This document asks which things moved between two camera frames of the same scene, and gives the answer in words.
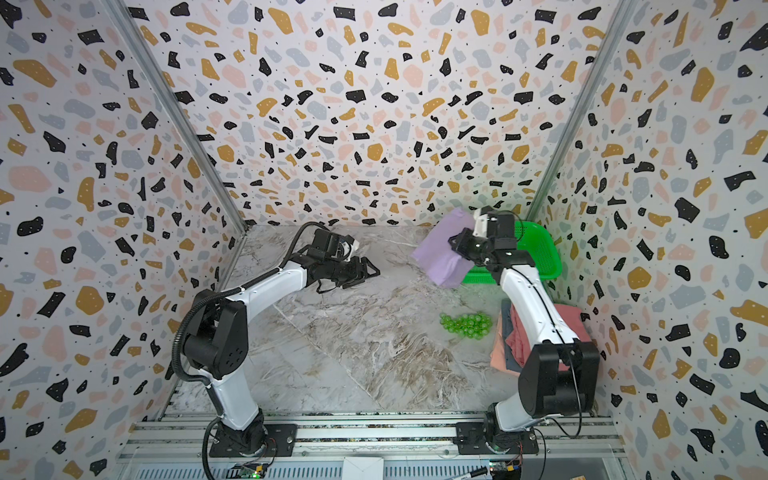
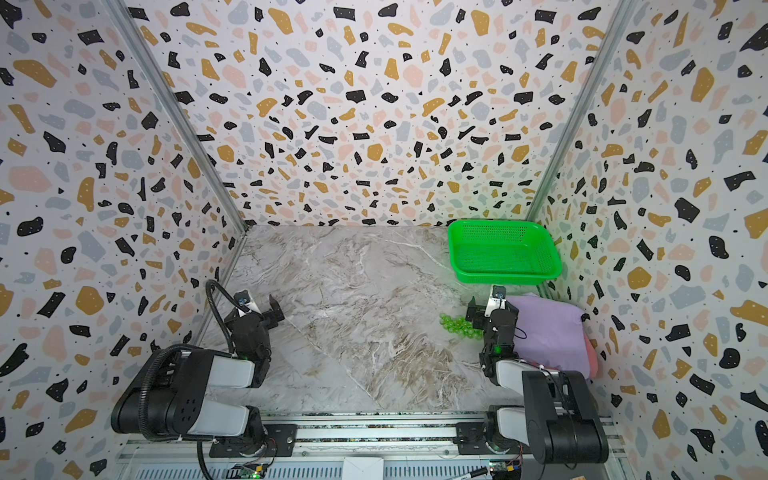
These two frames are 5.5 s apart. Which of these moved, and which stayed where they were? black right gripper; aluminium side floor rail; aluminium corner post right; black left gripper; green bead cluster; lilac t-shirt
Moved: black left gripper; black right gripper; lilac t-shirt
Stayed: aluminium corner post right; green bead cluster; aluminium side floor rail
